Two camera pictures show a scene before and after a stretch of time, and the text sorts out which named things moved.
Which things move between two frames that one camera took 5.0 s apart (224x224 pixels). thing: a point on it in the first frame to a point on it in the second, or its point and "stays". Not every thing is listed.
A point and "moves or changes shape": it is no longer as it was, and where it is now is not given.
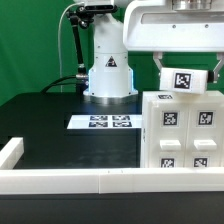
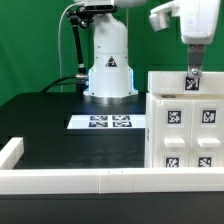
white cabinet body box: (182, 130) stays
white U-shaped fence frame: (101, 180) stays
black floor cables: (58, 82) stays
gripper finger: (219, 56) to (195, 60)
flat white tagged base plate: (106, 121) stays
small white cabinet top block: (184, 80) moves or changes shape
